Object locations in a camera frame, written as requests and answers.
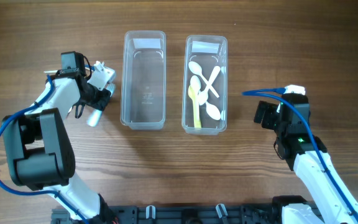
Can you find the white spoon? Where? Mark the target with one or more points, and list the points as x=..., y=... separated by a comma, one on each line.
x=197, y=70
x=213, y=111
x=196, y=86

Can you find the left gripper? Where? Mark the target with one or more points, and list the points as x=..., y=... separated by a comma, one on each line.
x=104, y=98

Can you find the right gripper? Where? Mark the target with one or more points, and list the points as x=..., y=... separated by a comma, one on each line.
x=270, y=110

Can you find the white spoon bowl down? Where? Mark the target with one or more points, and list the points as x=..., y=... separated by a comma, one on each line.
x=203, y=95

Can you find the left clear plastic container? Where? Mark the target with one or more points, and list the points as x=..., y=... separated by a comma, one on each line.
x=144, y=80

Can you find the bent white plastic fork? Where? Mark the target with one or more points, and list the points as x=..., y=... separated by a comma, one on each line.
x=51, y=71

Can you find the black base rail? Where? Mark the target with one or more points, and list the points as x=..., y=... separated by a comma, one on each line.
x=244, y=214

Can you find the yellow plastic spoon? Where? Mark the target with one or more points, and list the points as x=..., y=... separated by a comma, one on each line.
x=196, y=115

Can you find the right clear plastic container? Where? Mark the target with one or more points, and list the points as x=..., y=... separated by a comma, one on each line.
x=208, y=51

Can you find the clear plastic container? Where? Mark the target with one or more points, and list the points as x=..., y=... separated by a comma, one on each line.
x=208, y=51
x=144, y=80

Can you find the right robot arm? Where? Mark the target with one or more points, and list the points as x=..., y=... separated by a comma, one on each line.
x=307, y=156

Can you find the thick white plastic fork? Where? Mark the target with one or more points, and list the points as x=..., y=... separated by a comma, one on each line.
x=95, y=116

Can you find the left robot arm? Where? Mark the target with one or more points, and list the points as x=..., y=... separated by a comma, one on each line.
x=38, y=150

